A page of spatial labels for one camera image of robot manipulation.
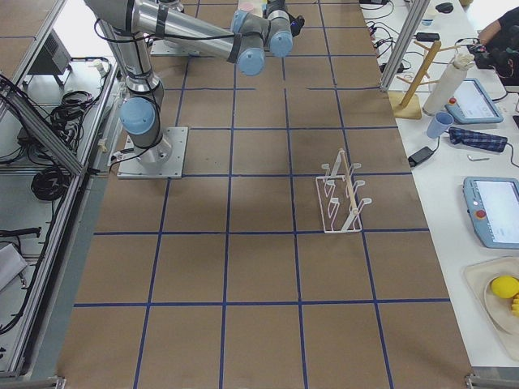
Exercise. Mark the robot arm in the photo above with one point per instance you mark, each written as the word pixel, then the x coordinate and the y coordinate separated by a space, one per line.
pixel 147 37

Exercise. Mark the pink cup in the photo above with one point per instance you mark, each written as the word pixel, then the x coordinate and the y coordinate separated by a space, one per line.
pixel 247 6

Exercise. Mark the beige plate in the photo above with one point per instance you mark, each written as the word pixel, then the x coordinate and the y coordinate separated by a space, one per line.
pixel 496 309

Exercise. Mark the plaid cloth pouch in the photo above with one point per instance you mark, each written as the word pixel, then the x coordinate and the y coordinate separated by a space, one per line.
pixel 480 140

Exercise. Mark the blue cup on desk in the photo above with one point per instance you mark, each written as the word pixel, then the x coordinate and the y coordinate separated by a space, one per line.
pixel 440 123

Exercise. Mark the wooden mug tree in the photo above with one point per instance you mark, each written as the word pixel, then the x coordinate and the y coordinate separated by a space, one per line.
pixel 406 105

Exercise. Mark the yellow lemon toy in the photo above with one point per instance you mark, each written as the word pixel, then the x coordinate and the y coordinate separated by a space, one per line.
pixel 505 286

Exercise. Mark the blue teach pendant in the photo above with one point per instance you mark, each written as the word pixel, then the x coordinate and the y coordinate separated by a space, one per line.
pixel 471 104
pixel 492 205

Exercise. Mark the white wire cup rack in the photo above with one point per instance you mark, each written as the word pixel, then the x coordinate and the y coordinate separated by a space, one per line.
pixel 340 208

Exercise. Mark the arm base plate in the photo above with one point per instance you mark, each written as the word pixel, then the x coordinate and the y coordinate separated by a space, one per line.
pixel 165 160

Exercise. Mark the beige water bottle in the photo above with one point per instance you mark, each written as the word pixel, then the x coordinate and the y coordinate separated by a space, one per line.
pixel 448 83

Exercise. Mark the black power adapter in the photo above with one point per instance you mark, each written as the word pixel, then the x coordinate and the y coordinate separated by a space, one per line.
pixel 420 156

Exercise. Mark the aluminium frame post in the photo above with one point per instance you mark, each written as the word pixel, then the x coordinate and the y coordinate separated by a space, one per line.
pixel 409 27

